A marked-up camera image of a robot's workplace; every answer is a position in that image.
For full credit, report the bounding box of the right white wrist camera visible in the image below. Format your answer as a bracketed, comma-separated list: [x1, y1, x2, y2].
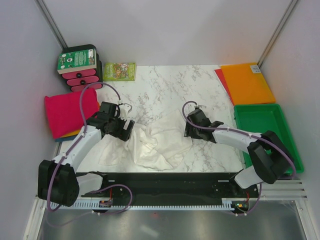
[193, 104, 206, 112]

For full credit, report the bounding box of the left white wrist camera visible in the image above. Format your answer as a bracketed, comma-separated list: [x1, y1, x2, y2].
[118, 103, 133, 120]

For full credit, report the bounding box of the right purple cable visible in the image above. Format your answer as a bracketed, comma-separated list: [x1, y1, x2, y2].
[181, 100, 297, 217]

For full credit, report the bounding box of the red plastic board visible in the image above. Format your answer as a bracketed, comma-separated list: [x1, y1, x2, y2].
[214, 69, 233, 103]

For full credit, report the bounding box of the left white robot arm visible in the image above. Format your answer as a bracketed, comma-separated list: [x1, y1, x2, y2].
[37, 102, 135, 207]

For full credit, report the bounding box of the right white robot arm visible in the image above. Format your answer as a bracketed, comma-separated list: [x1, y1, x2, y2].
[182, 107, 297, 197]

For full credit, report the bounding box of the white slotted cable duct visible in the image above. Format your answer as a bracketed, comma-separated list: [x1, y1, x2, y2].
[60, 198, 250, 211]

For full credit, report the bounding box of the aluminium corner post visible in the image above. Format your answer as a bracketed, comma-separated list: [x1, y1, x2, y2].
[35, 0, 68, 49]
[257, 0, 301, 68]

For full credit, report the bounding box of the green plastic tray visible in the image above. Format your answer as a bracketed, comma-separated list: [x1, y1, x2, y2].
[234, 103, 305, 174]

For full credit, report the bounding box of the purple cable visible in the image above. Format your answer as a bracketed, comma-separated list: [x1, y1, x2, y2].
[181, 100, 297, 217]
[46, 82, 133, 228]

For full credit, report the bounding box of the white t shirt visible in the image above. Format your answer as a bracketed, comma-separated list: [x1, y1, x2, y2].
[98, 109, 193, 171]

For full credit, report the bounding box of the lime green picture book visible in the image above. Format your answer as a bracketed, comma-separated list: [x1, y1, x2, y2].
[103, 62, 137, 82]

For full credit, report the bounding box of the green book on drawers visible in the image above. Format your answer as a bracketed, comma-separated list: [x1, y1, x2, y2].
[57, 48, 97, 75]

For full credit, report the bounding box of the pink folded t shirt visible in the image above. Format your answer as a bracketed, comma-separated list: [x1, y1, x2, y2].
[44, 88, 99, 139]

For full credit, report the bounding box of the aluminium rail frame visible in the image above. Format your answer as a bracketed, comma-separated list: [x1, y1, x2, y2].
[23, 179, 318, 240]

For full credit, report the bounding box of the right aluminium corner post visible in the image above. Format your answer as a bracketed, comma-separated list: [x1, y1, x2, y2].
[257, 0, 301, 68]

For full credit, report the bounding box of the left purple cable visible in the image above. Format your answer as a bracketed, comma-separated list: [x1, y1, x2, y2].
[46, 82, 133, 228]

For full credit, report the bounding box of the black pink drawer unit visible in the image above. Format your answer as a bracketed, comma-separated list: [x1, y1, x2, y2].
[59, 44, 103, 92]

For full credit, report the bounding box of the blue folded t shirt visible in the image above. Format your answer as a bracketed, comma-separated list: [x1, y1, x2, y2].
[54, 135, 76, 143]

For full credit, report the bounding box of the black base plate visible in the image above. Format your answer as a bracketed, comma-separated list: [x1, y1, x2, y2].
[84, 172, 259, 205]

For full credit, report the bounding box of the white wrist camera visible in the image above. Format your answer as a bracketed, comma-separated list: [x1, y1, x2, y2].
[118, 103, 133, 120]
[193, 104, 206, 112]

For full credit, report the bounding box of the left aluminium corner post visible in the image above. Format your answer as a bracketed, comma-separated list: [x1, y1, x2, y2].
[35, 0, 68, 49]

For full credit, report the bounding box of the orange plastic board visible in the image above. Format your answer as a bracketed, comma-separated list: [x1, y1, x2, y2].
[221, 62, 276, 105]

